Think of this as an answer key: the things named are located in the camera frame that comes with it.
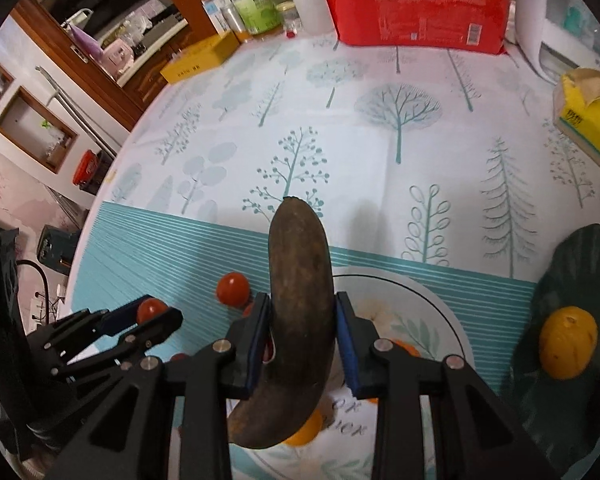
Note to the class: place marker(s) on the green label bottle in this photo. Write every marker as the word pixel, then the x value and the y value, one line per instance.
pixel 254 5

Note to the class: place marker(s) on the small orange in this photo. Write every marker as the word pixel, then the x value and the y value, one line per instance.
pixel 305 428
pixel 405 348

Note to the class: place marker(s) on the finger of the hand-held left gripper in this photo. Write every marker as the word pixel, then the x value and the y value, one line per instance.
pixel 152 334
pixel 120 318

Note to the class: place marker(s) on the small glass jar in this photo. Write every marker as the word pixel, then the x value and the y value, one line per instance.
pixel 287 17

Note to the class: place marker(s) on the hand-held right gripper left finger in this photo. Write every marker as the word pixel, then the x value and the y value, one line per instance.
pixel 256 347

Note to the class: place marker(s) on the dark green leaf-shaped plate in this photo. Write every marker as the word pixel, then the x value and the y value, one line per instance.
pixel 570 270

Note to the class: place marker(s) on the yellow tissue pack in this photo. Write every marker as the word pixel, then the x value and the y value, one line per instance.
pixel 587 115

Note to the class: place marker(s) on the clear storage box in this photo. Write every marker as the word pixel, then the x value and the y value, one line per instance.
pixel 580 30

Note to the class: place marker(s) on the white floral oval plate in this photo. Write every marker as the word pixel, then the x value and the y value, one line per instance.
pixel 430 320

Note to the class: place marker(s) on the red cherry tomato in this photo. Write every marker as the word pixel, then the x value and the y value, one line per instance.
pixel 179 357
pixel 151 310
pixel 232 288

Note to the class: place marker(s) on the tree print tablecloth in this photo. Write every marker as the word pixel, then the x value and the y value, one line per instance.
pixel 330 135

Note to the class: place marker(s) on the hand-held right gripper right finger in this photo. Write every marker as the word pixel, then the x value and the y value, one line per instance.
pixel 347 347

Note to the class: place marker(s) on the yellow cardboard box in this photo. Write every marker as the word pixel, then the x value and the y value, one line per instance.
pixel 200 57

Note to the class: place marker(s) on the yellow orange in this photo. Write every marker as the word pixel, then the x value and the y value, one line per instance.
pixel 567 342

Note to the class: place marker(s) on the red paper cup pack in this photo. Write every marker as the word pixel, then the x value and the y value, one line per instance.
pixel 412 5

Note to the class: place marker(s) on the white and blue carton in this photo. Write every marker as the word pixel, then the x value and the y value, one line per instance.
pixel 214 10

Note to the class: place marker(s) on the dark brown banana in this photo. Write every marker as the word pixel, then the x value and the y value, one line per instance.
pixel 300 310

